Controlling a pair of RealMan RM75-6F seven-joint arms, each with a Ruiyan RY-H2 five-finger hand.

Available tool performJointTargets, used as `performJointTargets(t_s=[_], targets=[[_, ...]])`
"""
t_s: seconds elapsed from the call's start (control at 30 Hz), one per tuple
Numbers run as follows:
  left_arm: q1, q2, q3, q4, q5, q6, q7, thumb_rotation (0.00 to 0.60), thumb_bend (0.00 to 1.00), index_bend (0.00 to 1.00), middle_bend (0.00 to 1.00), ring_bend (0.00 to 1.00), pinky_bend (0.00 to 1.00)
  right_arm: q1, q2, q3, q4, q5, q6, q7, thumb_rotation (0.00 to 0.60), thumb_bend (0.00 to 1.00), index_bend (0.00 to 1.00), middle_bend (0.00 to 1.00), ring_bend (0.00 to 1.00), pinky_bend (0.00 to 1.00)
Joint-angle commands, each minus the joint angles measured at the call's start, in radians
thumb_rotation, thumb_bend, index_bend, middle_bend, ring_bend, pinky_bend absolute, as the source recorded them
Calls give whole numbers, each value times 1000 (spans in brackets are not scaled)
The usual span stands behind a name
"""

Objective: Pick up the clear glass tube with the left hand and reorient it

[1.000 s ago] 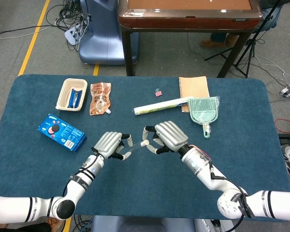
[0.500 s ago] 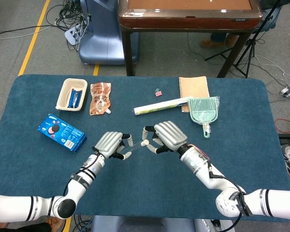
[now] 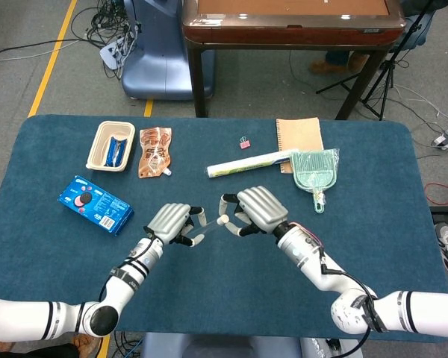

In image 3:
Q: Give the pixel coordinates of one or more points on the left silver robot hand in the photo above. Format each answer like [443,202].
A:
[170,222]

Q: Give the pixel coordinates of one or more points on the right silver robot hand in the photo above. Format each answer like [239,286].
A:
[263,209]

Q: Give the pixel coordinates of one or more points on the clear glass test tube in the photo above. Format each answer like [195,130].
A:
[210,226]

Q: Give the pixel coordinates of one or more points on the small white cap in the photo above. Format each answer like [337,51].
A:
[222,220]

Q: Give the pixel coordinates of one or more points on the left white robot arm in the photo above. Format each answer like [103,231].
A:
[123,287]

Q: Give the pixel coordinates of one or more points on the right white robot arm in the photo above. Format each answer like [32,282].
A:
[321,272]

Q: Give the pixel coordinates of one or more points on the white green cling film roll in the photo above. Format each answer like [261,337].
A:
[246,164]

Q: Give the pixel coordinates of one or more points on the green dustpan in plastic wrap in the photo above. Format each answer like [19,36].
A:
[313,169]

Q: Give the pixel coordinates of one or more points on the pink binder clip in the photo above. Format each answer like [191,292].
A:
[244,144]

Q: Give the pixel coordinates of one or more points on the orange spout pouch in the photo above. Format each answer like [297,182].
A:
[155,153]

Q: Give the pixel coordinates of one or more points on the blue Oreo cookie box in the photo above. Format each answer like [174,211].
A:
[97,207]

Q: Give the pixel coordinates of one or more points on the kraft spiral notebook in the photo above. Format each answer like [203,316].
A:
[300,134]

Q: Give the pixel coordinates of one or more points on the blue felt table cover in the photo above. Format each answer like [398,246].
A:
[224,291]

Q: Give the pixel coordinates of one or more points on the blue snack packet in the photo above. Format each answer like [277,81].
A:
[115,151]

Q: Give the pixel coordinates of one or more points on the cream plastic food container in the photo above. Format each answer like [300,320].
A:
[95,149]

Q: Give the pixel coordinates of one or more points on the grey robot torso base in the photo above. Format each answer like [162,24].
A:
[227,347]

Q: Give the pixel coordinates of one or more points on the standing person with brown boots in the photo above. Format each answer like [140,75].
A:
[87,343]

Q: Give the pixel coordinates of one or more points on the blue purple robot kiosk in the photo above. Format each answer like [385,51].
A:
[160,67]

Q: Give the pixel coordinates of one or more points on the brown wooden mahjong table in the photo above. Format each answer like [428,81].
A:
[291,35]

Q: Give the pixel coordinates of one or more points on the black tripod stand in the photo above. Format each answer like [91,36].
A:
[384,74]

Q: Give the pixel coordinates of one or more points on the black equipment case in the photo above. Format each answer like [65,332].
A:
[446,214]

